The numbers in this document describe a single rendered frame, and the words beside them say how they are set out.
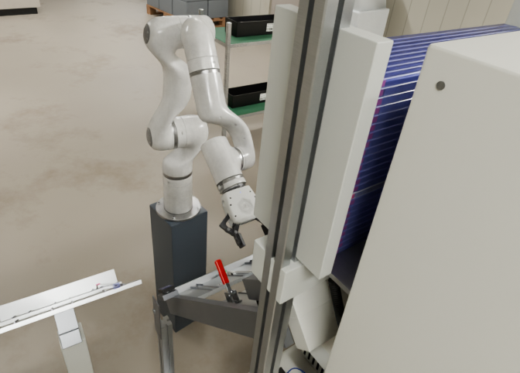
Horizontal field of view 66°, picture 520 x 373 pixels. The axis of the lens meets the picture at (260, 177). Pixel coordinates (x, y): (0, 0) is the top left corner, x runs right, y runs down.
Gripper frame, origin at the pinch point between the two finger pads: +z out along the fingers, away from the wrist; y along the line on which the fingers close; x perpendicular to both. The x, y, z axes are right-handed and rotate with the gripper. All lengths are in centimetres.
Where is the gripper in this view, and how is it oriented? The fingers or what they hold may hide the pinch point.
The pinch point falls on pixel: (254, 238)
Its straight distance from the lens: 116.4
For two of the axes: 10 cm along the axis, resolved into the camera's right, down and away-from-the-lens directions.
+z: 4.0, 9.0, -1.9
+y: 8.2, -2.6, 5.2
